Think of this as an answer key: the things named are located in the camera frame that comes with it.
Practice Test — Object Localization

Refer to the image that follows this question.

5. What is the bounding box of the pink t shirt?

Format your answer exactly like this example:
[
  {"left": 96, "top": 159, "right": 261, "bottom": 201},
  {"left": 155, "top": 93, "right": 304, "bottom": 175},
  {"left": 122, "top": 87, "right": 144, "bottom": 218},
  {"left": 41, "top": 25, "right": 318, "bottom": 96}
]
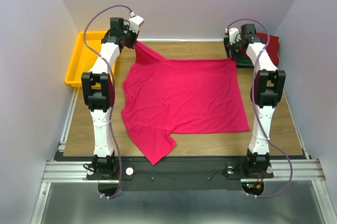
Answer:
[{"left": 121, "top": 42, "right": 250, "bottom": 164}]

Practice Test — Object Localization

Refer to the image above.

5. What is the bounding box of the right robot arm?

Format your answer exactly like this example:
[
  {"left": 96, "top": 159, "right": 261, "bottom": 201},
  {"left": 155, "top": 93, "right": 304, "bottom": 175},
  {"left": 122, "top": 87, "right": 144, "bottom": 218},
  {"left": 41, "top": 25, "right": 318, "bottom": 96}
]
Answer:
[{"left": 226, "top": 24, "right": 286, "bottom": 177}]

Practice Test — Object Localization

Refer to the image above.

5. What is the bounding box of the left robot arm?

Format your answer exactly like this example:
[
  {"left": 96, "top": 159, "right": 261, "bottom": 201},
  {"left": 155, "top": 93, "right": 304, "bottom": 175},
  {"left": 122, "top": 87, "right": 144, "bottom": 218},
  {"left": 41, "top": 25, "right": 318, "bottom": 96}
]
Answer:
[{"left": 81, "top": 15, "right": 144, "bottom": 179}]

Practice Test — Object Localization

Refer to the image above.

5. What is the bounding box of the folded green t shirt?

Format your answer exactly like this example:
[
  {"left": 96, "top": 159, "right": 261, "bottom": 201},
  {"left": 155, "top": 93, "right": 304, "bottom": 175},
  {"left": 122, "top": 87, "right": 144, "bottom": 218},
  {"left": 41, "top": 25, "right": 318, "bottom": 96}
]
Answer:
[{"left": 236, "top": 60, "right": 253, "bottom": 67}]

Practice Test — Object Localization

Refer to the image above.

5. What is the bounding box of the folded black t shirt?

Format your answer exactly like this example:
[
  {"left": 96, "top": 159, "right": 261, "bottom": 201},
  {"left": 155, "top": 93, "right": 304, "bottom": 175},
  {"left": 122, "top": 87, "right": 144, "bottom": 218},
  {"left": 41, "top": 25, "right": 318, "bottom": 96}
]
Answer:
[{"left": 223, "top": 37, "right": 255, "bottom": 69}]

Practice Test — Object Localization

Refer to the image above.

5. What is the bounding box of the folded red t shirt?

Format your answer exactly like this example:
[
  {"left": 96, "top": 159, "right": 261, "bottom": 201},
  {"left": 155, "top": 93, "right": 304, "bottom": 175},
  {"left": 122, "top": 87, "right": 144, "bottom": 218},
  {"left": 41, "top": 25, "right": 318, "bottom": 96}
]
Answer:
[{"left": 257, "top": 33, "right": 280, "bottom": 67}]

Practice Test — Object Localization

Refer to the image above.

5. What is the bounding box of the yellow plastic tray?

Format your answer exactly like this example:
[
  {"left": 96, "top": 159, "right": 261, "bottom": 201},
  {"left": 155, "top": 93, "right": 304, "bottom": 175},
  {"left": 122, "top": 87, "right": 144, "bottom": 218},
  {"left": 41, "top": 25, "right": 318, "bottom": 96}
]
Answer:
[{"left": 65, "top": 31, "right": 121, "bottom": 87}]

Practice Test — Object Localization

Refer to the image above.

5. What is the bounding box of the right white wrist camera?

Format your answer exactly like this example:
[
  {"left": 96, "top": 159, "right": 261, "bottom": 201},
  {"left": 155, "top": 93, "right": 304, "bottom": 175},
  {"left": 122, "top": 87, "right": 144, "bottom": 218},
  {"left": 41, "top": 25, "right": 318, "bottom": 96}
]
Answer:
[{"left": 225, "top": 27, "right": 241, "bottom": 45}]

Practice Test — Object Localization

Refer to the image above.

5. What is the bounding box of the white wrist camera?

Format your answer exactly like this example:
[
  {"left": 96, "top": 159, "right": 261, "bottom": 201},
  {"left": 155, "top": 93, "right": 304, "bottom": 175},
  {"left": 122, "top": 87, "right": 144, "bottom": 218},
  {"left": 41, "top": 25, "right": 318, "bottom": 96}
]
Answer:
[
  {"left": 225, "top": 27, "right": 241, "bottom": 45},
  {"left": 128, "top": 15, "right": 144, "bottom": 34}
]

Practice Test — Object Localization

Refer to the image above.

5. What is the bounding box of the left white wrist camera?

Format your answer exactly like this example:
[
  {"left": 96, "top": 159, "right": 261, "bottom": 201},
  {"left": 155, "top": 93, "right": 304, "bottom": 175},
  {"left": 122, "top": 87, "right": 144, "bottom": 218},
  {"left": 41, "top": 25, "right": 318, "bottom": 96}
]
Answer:
[{"left": 128, "top": 15, "right": 144, "bottom": 34}]

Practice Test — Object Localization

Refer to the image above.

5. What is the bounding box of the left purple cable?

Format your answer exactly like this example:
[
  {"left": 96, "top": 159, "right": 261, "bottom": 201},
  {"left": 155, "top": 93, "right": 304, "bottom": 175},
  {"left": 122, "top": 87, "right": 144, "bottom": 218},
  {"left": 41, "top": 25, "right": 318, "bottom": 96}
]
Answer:
[{"left": 83, "top": 5, "right": 136, "bottom": 200}]

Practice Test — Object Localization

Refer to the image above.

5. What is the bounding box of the aluminium frame rail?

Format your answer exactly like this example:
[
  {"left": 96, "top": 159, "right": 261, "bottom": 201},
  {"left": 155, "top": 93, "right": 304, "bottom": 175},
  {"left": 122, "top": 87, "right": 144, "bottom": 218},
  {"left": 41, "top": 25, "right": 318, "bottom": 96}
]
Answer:
[{"left": 32, "top": 89, "right": 331, "bottom": 223}]

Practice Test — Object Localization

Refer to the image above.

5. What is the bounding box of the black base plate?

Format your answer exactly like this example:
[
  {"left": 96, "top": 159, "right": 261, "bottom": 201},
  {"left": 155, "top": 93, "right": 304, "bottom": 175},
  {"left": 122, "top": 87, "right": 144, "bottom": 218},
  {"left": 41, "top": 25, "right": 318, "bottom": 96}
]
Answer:
[{"left": 83, "top": 156, "right": 273, "bottom": 191}]

